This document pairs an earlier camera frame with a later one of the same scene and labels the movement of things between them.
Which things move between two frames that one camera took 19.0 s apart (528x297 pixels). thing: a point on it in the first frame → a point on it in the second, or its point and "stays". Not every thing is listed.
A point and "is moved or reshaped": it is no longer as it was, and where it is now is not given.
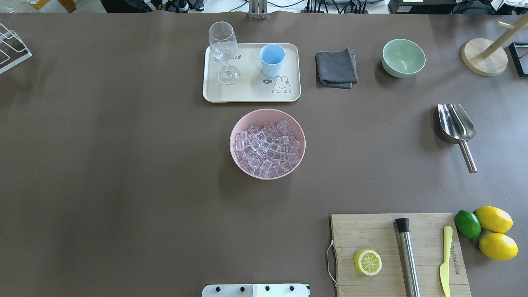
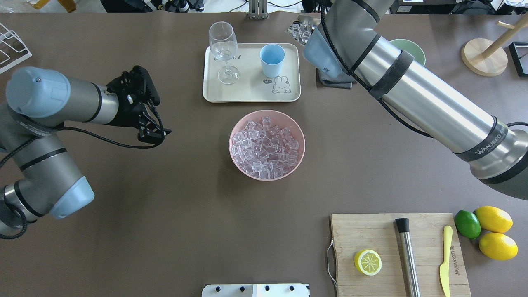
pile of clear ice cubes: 269,152 stays
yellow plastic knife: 448,231 stays
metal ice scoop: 457,126 is moved or reshaped
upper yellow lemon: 494,219 stays
